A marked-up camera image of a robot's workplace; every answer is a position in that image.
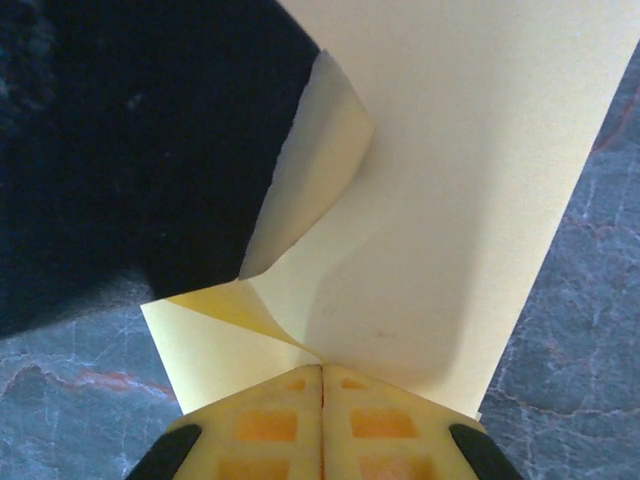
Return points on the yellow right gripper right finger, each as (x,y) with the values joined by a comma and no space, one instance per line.
(385,430)

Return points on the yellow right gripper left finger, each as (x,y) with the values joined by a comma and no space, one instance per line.
(270,430)

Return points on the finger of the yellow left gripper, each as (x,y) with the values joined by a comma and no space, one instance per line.
(320,160)

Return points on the yellow square paper sheet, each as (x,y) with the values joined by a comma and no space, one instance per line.
(450,200)

